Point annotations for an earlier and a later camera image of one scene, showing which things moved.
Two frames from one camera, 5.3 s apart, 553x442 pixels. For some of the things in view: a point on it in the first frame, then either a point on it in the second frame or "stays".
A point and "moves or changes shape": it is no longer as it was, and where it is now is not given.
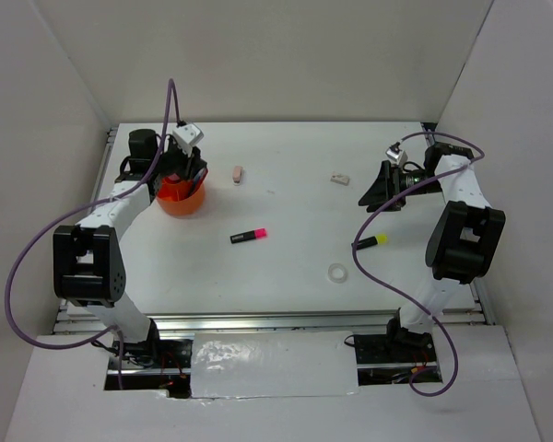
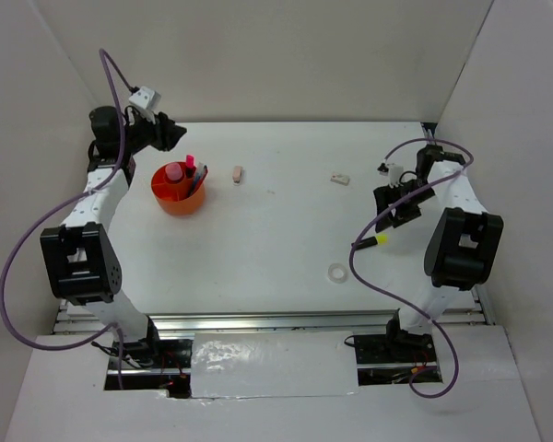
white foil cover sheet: (282, 364) stays
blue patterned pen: (198, 180) stays
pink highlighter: (256, 234) moves or changes shape
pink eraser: (237, 172) stays
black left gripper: (192, 165) -> (167, 134)
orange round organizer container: (182, 196) stays
